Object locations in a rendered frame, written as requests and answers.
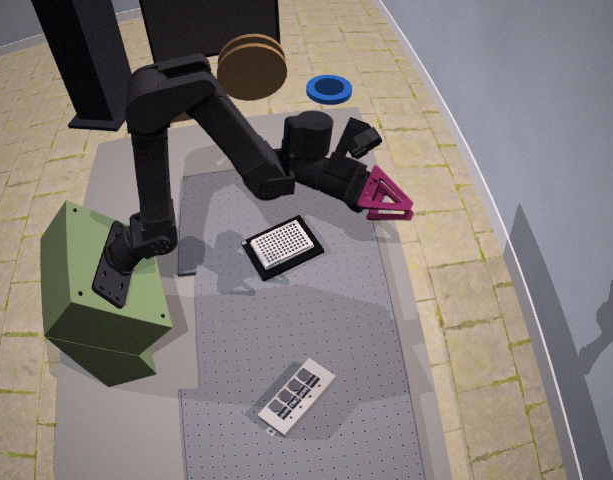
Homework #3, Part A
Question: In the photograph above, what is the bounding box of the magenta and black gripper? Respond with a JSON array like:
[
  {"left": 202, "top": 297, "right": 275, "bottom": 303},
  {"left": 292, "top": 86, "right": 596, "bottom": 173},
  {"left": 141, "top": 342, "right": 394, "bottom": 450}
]
[{"left": 318, "top": 160, "right": 414, "bottom": 220}]

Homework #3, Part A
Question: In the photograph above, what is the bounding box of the white button panel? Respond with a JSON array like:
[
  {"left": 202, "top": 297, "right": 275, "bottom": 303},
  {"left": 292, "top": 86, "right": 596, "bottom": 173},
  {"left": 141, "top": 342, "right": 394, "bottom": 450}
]
[{"left": 258, "top": 358, "right": 336, "bottom": 438}]

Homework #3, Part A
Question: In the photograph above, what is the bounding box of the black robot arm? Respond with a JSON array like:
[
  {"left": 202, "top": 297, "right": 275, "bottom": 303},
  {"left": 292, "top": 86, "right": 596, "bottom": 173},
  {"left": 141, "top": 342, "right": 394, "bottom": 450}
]
[{"left": 92, "top": 53, "right": 382, "bottom": 309}]

